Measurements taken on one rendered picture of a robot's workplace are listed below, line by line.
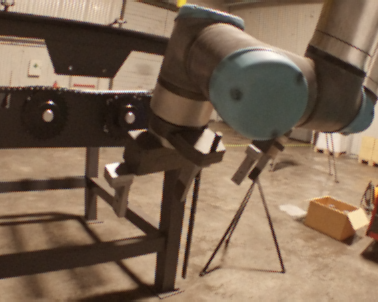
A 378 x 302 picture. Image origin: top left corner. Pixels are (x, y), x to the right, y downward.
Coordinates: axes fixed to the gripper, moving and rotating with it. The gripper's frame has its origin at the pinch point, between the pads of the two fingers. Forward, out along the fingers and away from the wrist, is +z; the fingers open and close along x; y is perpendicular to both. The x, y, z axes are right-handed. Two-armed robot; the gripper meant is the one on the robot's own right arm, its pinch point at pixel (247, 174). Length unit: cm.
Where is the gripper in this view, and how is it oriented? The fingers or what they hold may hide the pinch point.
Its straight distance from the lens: 83.1
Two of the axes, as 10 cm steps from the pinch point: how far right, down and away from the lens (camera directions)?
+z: -5.1, 8.2, 2.6
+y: 7.1, 5.7, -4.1
